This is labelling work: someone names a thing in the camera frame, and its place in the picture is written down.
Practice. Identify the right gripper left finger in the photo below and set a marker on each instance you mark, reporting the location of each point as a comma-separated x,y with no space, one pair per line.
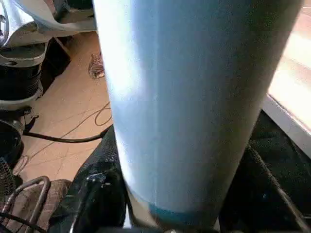
97,194

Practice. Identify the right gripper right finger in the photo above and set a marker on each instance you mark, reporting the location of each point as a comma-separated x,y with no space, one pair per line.
257,206

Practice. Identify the white plastic table leg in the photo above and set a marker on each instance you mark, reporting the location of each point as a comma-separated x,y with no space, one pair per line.
182,97

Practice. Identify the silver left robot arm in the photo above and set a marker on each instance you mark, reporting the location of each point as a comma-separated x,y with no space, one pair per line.
19,82

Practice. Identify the brown checked cloth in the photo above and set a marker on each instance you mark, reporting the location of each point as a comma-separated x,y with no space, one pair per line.
56,194

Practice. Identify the grey bent metal tube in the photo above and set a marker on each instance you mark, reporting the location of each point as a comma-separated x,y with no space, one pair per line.
46,184

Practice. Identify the black work mat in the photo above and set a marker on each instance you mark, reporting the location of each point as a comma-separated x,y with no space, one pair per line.
279,140

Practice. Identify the black round mesh object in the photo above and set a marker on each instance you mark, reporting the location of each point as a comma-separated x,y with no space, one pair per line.
7,145

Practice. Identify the clear crumpled wrapper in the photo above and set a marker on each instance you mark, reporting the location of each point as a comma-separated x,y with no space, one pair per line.
96,65

